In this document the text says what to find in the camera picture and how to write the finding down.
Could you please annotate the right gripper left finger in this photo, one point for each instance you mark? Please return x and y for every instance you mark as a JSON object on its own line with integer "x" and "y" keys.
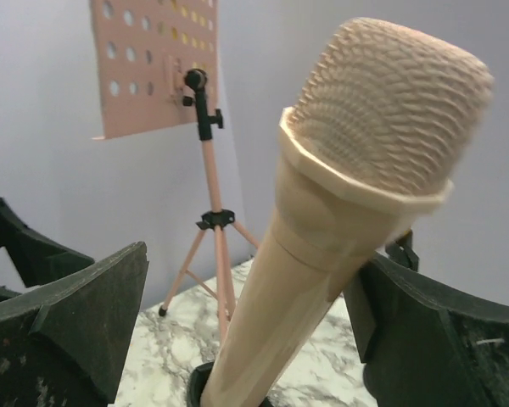
{"x": 65, "y": 343}

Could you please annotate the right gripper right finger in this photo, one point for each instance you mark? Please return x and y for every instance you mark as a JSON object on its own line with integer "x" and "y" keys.
{"x": 426, "y": 344}

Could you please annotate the black mic stand with clip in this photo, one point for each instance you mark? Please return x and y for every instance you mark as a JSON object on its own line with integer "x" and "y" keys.
{"x": 291, "y": 286}

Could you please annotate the pink music stand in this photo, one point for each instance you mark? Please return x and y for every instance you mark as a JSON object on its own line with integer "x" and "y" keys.
{"x": 158, "y": 69}

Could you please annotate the pink microphone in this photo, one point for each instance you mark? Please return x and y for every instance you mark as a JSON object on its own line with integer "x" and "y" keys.
{"x": 383, "y": 118}

